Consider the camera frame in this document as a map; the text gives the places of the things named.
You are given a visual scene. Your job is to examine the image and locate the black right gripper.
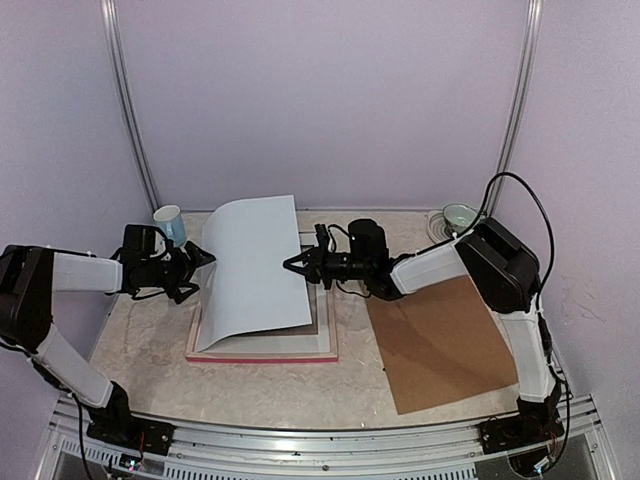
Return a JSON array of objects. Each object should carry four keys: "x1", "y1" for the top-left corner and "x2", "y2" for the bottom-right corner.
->
[{"x1": 282, "y1": 240, "x2": 369, "y2": 290}]

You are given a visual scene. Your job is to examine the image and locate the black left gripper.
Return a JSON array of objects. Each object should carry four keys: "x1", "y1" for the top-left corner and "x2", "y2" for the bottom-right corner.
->
[{"x1": 141, "y1": 240, "x2": 215, "y2": 304}]

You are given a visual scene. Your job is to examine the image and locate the photo print with white border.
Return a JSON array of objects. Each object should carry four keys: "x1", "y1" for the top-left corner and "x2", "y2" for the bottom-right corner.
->
[{"x1": 196, "y1": 195, "x2": 312, "y2": 352}]

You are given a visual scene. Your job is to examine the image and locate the white mat board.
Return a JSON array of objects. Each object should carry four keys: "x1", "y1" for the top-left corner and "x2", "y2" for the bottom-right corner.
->
[{"x1": 209, "y1": 289, "x2": 332, "y2": 355}]

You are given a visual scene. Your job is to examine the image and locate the pink wooden picture frame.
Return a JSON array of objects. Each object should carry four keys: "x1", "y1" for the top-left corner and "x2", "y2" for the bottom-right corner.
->
[{"x1": 185, "y1": 283, "x2": 339, "y2": 364}]

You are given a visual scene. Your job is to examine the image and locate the brown backing board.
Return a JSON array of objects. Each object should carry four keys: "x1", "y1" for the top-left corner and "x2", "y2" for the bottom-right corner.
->
[{"x1": 366, "y1": 276, "x2": 518, "y2": 415}]

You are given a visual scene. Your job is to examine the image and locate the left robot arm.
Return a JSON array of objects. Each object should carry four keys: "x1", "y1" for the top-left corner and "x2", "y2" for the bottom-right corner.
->
[{"x1": 1, "y1": 242, "x2": 216, "y2": 445}]

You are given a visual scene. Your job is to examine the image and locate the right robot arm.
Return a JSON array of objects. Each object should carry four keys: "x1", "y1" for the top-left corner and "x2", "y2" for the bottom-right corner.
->
[{"x1": 283, "y1": 218, "x2": 564, "y2": 444}]

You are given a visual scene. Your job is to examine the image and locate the white paper cup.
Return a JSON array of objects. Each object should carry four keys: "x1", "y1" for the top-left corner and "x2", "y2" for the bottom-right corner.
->
[{"x1": 153, "y1": 205, "x2": 187, "y2": 247}]

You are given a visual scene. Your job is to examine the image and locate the green teacup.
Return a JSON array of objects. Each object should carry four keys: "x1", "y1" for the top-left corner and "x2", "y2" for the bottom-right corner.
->
[{"x1": 442, "y1": 204, "x2": 477, "y2": 234}]

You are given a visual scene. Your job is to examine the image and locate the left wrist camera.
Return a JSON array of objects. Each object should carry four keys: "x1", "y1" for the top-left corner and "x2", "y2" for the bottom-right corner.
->
[{"x1": 122, "y1": 224, "x2": 166, "y2": 259}]

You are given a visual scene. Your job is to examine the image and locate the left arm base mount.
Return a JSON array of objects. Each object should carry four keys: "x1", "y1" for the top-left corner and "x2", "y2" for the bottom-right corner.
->
[{"x1": 87, "y1": 417, "x2": 175, "y2": 456}]

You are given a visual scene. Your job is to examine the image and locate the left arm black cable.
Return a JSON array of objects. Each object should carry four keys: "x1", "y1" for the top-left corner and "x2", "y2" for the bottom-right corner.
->
[{"x1": 0, "y1": 244, "x2": 126, "y2": 264}]

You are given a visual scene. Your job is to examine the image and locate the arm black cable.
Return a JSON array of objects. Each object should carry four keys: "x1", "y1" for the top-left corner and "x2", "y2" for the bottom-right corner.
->
[
  {"x1": 0, "y1": 244, "x2": 126, "y2": 264},
  {"x1": 479, "y1": 172, "x2": 556, "y2": 301}
]

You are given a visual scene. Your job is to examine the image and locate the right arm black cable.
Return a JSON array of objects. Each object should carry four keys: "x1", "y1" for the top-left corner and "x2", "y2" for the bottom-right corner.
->
[{"x1": 479, "y1": 172, "x2": 556, "y2": 301}]

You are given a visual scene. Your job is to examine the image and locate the aluminium front rail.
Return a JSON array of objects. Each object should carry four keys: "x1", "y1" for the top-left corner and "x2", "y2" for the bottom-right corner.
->
[{"x1": 34, "y1": 394, "x2": 616, "y2": 480}]

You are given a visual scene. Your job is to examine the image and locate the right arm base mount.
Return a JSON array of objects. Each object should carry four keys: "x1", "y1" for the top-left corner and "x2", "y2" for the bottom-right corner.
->
[{"x1": 478, "y1": 415, "x2": 565, "y2": 454}]

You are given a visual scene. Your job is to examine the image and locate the left aluminium post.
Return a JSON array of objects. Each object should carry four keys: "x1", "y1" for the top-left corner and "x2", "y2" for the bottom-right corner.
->
[{"x1": 100, "y1": 0, "x2": 160, "y2": 212}]

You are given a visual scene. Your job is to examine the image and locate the aluminium post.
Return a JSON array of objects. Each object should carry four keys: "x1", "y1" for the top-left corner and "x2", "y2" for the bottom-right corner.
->
[
  {"x1": 482, "y1": 0, "x2": 544, "y2": 224},
  {"x1": 100, "y1": 0, "x2": 160, "y2": 212}
]

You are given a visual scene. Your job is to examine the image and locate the right aluminium post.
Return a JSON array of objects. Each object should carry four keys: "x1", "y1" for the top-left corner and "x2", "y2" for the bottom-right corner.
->
[{"x1": 482, "y1": 0, "x2": 544, "y2": 224}]

